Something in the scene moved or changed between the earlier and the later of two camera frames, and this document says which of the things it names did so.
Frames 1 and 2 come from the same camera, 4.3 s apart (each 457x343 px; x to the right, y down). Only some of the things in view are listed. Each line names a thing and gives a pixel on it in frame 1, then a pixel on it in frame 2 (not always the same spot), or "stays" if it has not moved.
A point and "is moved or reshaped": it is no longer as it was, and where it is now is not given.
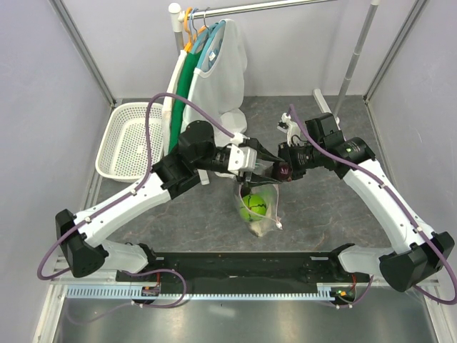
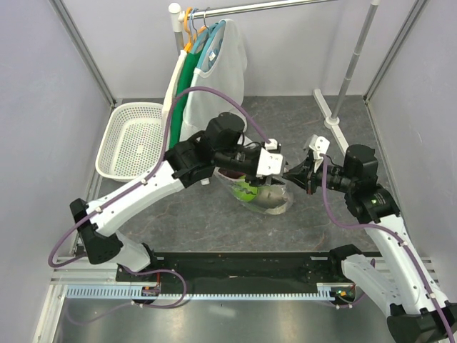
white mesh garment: [218, 83] stays
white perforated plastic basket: [123, 153] stays
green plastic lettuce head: [258, 226] → [272, 199]
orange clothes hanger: [188, 46] stays
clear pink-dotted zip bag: [258, 206] is moved or reshaped
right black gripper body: [300, 158] → [317, 176]
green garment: [183, 87] stays
